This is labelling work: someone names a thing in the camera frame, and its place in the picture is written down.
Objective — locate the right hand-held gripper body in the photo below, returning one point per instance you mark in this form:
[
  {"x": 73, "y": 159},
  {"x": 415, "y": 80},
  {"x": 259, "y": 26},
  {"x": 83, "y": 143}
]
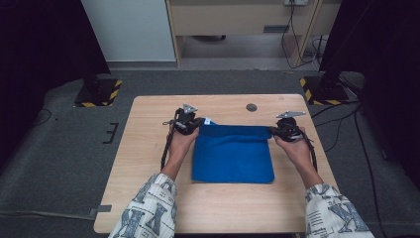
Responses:
[{"x": 289, "y": 129}]

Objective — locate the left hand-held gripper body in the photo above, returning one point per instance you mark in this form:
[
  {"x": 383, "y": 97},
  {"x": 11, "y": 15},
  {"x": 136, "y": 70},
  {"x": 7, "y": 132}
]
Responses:
[{"x": 186, "y": 124}]

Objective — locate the blue cloth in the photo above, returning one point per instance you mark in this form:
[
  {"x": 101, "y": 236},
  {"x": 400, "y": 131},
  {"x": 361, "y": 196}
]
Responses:
[{"x": 232, "y": 155}]

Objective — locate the person's left hand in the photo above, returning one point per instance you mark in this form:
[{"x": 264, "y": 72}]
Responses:
[{"x": 180, "y": 145}]

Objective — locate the person's right hand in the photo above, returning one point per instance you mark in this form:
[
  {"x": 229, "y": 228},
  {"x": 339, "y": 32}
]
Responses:
[{"x": 297, "y": 152}]

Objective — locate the grey round table grommet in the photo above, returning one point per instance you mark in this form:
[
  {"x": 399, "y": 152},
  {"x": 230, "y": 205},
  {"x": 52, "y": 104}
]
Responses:
[{"x": 251, "y": 107}]

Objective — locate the black stand with striped base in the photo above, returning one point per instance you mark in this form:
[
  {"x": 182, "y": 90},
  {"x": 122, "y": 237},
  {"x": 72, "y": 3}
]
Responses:
[
  {"x": 99, "y": 94},
  {"x": 327, "y": 92}
]

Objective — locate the light wooden desk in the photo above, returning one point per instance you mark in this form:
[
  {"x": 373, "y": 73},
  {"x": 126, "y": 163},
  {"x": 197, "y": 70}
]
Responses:
[{"x": 231, "y": 18}]

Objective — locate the white panel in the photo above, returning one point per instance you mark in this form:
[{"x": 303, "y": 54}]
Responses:
[{"x": 128, "y": 29}]

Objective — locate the grey tape piece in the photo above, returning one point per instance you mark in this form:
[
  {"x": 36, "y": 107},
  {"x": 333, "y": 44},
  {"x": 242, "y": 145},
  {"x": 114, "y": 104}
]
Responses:
[{"x": 102, "y": 209}]

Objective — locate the black curtain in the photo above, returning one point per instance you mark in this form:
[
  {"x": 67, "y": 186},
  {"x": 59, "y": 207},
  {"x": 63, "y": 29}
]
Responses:
[
  {"x": 386, "y": 49},
  {"x": 39, "y": 49}
]

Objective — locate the white power strip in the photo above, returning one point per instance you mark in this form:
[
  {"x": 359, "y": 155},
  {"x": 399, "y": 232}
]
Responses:
[{"x": 296, "y": 2}]

